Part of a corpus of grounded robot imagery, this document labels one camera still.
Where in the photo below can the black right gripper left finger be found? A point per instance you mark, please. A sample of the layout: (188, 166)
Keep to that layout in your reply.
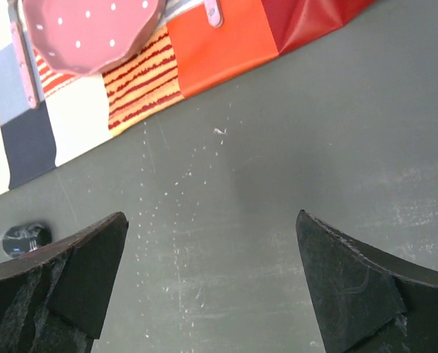
(55, 298)

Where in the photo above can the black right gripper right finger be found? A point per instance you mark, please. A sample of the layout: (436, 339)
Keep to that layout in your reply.
(365, 299)

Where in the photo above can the black earbud charging case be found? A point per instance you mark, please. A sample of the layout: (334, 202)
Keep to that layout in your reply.
(19, 240)

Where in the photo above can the colourful patterned placemat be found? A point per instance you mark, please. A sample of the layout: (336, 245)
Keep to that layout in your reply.
(184, 56)

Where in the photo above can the pink polka dot plate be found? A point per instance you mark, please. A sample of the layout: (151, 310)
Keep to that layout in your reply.
(83, 37)

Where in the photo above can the pink knife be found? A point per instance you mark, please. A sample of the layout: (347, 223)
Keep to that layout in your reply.
(213, 12)

